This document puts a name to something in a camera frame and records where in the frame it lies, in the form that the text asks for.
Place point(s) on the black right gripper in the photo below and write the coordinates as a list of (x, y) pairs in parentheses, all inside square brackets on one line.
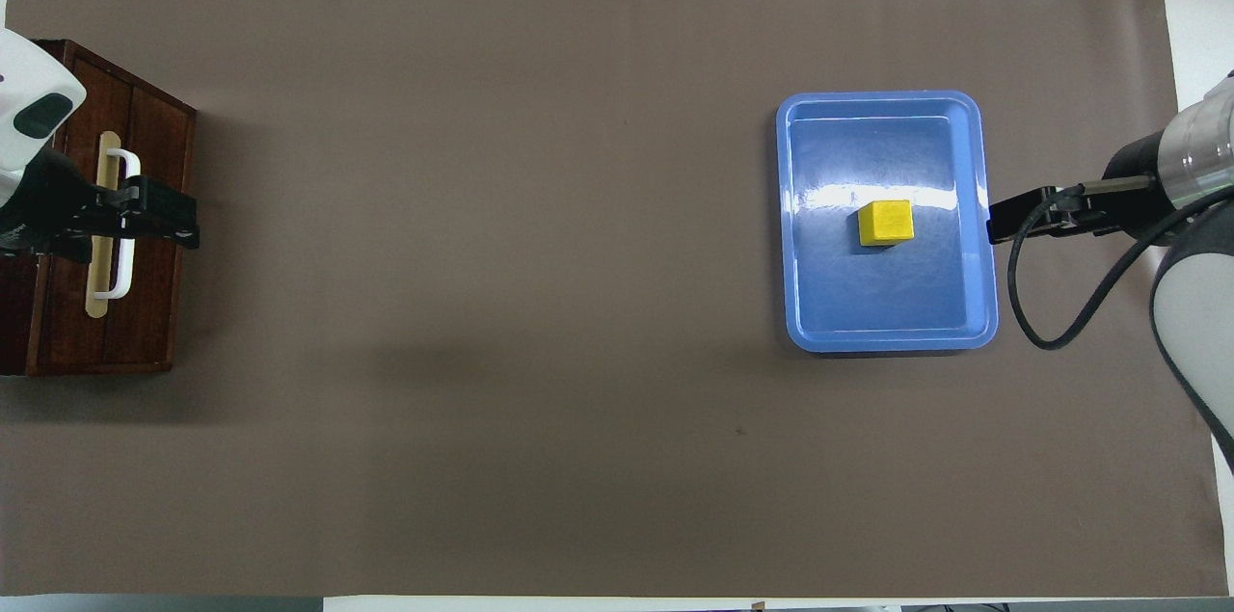
[(1133, 193)]

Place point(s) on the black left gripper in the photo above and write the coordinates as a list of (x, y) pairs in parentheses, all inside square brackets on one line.
[(48, 207)]

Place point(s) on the dark wood drawer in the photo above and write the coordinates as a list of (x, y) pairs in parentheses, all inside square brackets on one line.
[(154, 304)]

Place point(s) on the yellow cube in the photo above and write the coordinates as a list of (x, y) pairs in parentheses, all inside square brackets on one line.
[(887, 222)]

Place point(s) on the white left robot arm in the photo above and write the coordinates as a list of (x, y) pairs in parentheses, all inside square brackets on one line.
[(24, 82)]

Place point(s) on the dark wooden drawer cabinet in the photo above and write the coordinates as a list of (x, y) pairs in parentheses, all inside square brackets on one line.
[(12, 323)]

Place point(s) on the blue plastic tray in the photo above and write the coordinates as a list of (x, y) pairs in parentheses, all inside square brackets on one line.
[(887, 304)]

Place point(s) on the brown table mat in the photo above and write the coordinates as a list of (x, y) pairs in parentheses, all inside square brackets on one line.
[(578, 352)]

